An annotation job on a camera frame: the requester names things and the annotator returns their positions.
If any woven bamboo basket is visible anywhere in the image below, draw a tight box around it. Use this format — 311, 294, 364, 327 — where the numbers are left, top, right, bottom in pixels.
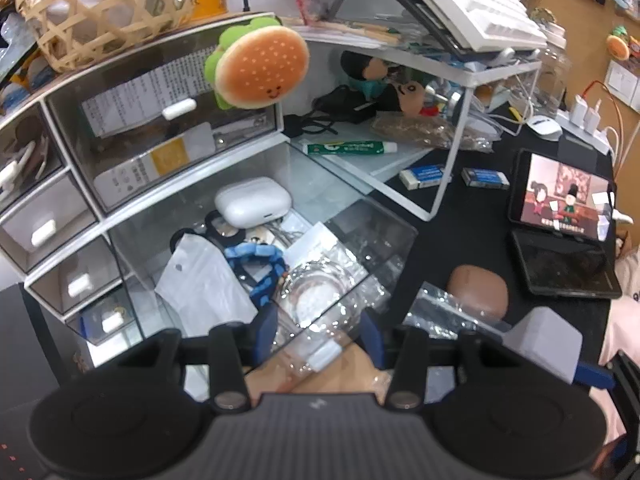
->
14, 0, 193, 73

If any clear large drawer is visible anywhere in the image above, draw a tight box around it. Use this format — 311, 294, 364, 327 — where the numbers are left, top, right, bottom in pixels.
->
44, 23, 281, 212
108, 144, 416, 372

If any small drawer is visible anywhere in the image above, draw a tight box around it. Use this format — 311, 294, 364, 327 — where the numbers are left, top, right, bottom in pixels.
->
25, 236, 122, 321
66, 285, 141, 346
1, 169, 98, 274
1, 103, 64, 211

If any black printer box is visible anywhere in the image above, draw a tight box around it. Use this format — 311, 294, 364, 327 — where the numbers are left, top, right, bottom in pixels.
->
1, 284, 90, 479

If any white mechanical keyboard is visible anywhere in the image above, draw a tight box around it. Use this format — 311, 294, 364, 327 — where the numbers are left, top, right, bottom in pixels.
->
420, 0, 547, 53

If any black mouse mat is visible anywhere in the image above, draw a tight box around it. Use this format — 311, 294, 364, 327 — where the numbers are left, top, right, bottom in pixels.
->
371, 132, 610, 347

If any blue white eraser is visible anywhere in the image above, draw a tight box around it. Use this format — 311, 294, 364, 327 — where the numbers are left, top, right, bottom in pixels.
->
398, 165, 445, 191
461, 168, 510, 190

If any clear large bottom drawer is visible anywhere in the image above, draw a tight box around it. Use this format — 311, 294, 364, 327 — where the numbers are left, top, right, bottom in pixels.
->
108, 144, 416, 372

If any hamburger plush toy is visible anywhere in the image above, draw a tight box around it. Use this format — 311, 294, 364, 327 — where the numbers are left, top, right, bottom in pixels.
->
204, 16, 310, 110

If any blue chain bracelet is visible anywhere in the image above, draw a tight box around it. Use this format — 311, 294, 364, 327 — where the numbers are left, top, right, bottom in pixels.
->
222, 239, 290, 308

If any green toothpaste tube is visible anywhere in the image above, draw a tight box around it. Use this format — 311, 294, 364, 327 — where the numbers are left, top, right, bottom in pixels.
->
303, 141, 398, 155

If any grey foam block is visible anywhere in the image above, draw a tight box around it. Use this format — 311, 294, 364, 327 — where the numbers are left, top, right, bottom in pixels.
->
502, 307, 582, 384

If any small bottom left drawer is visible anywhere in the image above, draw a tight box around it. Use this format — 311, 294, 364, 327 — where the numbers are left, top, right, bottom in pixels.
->
66, 285, 141, 346

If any clear plastic zip bag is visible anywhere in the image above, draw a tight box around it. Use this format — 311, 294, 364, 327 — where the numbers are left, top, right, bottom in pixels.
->
402, 282, 512, 339

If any white earbuds case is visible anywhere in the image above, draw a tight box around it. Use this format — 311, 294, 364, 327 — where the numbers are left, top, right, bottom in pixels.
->
215, 177, 292, 229

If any black laptop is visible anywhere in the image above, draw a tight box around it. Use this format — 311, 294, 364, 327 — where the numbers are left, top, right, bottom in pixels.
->
396, 0, 472, 62

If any white drawer organizer cabinet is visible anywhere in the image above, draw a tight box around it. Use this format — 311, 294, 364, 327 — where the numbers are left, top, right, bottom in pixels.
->
1, 13, 284, 344

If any white metal laptop stand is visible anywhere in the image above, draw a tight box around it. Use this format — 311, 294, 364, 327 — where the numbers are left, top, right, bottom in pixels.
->
282, 18, 541, 221

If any small top left drawer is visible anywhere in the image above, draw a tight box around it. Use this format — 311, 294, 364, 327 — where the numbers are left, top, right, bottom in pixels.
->
1, 103, 64, 211

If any tablet showing cartoon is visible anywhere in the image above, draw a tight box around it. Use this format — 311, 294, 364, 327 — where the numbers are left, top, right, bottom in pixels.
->
506, 150, 616, 244

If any cork pin board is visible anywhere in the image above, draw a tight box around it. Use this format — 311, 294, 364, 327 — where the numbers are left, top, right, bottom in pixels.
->
508, 0, 640, 172

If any brown round case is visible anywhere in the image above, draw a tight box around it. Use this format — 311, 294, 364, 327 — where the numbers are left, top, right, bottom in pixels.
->
446, 264, 509, 321

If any clear large top drawer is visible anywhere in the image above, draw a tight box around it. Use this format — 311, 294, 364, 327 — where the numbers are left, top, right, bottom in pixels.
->
44, 23, 281, 212

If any cartoon boy plush doll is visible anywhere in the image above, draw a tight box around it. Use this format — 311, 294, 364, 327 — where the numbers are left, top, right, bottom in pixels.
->
390, 81, 440, 117

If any white power strip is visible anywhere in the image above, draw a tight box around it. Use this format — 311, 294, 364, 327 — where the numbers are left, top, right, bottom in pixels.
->
555, 94, 620, 157

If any brown cardboard sheet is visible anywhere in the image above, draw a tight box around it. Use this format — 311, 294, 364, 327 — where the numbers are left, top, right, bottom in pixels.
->
245, 342, 392, 404

